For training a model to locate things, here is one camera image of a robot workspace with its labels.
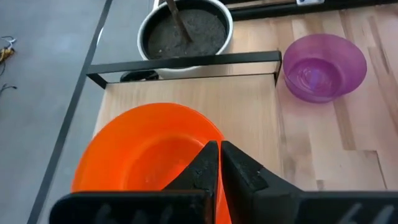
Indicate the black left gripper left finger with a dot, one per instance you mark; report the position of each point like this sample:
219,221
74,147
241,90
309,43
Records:
199,180

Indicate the wooden shelf with black frame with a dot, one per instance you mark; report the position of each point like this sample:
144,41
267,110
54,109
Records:
217,102

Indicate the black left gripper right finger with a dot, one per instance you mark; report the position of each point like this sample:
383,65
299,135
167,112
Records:
245,186

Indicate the white plant pot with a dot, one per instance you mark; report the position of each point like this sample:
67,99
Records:
186,72

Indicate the orange bowl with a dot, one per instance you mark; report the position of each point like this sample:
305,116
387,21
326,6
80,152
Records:
140,149

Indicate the purple translucent bowl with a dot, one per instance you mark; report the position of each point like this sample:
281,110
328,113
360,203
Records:
323,74

